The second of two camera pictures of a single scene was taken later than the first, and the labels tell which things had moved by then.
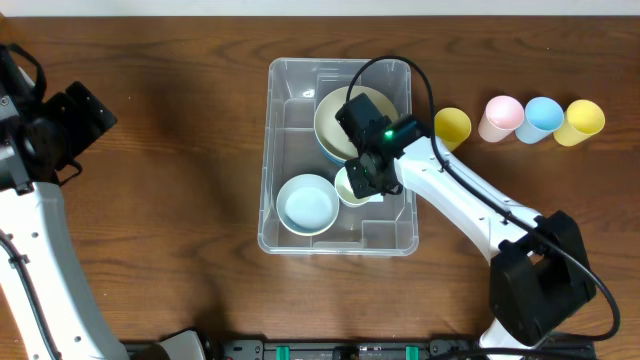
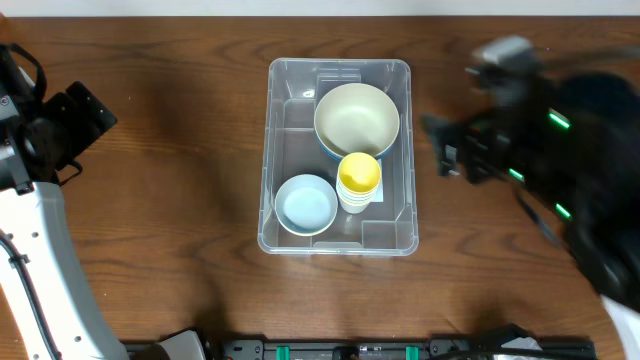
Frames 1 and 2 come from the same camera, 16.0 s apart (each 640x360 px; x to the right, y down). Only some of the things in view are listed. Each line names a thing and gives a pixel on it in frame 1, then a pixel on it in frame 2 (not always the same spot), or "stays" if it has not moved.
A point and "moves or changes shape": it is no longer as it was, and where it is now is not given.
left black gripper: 80,123 stays
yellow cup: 452,127 moves or changes shape
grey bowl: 307,204 stays
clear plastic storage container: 305,205 stays
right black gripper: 370,181 -> 470,156
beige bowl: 329,133 stays
